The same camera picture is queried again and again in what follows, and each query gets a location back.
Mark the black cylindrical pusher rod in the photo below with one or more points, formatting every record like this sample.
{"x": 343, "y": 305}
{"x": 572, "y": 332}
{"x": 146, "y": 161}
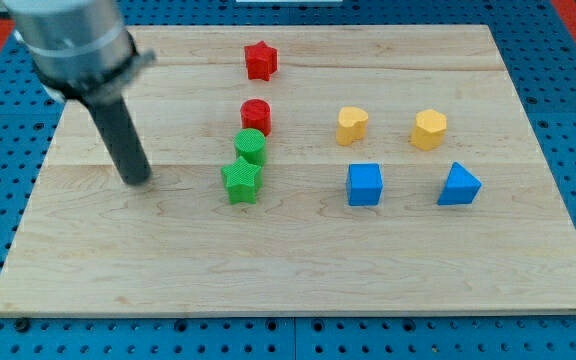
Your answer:
{"x": 121, "y": 140}

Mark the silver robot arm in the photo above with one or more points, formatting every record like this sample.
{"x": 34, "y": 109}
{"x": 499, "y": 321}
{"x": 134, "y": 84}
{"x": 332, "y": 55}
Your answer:
{"x": 82, "y": 51}

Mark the yellow hexagon block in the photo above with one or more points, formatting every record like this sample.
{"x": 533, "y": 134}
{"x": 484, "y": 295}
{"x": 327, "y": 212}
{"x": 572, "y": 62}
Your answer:
{"x": 429, "y": 129}

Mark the green cylinder block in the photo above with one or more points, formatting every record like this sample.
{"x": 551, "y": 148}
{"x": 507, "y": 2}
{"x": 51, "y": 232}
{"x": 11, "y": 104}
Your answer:
{"x": 250, "y": 144}

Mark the red cylinder block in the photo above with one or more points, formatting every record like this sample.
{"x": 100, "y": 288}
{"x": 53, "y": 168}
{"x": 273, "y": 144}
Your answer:
{"x": 256, "y": 113}

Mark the green star block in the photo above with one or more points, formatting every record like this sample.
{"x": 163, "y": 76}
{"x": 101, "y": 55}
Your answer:
{"x": 242, "y": 181}

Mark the red star block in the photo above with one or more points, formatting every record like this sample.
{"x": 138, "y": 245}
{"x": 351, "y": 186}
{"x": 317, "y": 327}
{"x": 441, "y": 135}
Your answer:
{"x": 261, "y": 61}

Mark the wooden board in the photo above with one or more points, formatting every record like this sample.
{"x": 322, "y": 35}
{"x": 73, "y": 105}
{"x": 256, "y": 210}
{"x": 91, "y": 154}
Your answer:
{"x": 89, "y": 246}

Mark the yellow heart block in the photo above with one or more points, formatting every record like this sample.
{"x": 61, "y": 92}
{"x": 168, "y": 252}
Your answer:
{"x": 351, "y": 125}

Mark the blue cube block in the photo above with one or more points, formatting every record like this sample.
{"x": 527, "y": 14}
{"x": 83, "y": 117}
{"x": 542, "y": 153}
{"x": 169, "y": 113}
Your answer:
{"x": 364, "y": 184}

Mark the blue triangle block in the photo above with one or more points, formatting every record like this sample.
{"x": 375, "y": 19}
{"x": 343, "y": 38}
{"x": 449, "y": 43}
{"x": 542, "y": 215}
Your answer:
{"x": 460, "y": 188}

